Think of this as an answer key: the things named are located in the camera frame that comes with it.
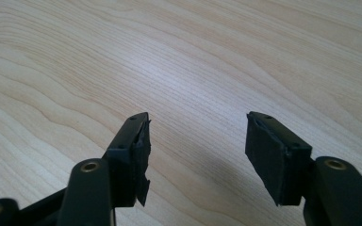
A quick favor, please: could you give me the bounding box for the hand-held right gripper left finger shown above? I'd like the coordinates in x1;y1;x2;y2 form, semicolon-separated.
102;111;152;208

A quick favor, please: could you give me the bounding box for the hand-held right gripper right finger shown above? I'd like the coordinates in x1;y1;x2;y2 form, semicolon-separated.
244;110;314;207

